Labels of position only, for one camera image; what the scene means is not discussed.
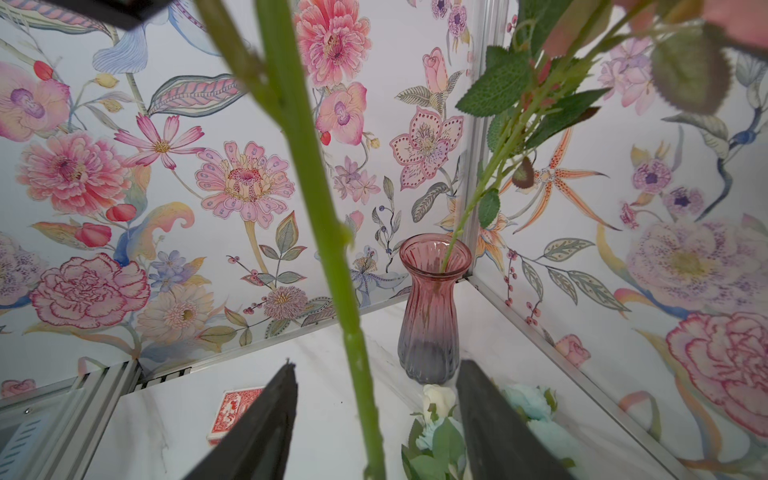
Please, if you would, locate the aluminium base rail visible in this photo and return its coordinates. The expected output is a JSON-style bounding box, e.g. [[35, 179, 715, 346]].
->
[[1, 360, 142, 480]]

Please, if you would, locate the pink ribbed glass vase left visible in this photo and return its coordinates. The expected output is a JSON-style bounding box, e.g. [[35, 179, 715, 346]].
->
[[397, 233, 473, 385]]

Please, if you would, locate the left corner aluminium post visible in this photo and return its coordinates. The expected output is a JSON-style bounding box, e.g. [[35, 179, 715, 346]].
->
[[459, 0, 511, 279]]

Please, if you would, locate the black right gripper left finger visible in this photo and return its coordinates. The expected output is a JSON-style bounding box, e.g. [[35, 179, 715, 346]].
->
[[186, 362, 298, 480]]

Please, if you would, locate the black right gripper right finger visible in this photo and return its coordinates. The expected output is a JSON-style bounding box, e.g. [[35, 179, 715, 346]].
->
[[456, 360, 572, 480]]

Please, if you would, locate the large peach peony stem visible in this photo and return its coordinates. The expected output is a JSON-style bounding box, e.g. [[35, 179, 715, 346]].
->
[[458, 1, 767, 282]]

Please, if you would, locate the coral rose spray stem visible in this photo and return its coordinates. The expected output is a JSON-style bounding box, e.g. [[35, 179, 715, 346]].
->
[[196, 1, 387, 479]]

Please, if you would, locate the red playing card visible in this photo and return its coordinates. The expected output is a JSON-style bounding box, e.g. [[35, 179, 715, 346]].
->
[[206, 387, 264, 445]]

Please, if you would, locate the bunch of artificial flowers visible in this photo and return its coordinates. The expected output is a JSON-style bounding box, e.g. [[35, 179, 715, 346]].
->
[[401, 383, 588, 479]]

